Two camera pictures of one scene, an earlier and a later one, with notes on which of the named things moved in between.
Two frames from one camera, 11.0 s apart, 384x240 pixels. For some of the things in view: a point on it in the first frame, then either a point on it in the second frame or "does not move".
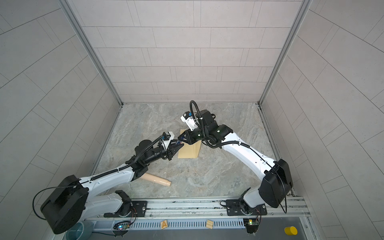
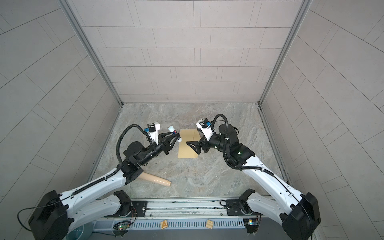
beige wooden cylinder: [156, 179] does not move
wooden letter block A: [164, 224] does not move
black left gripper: [170, 152] → [163, 146]
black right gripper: [190, 140] → [204, 142]
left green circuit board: [123, 226] does not move
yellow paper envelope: [189, 151] does not move
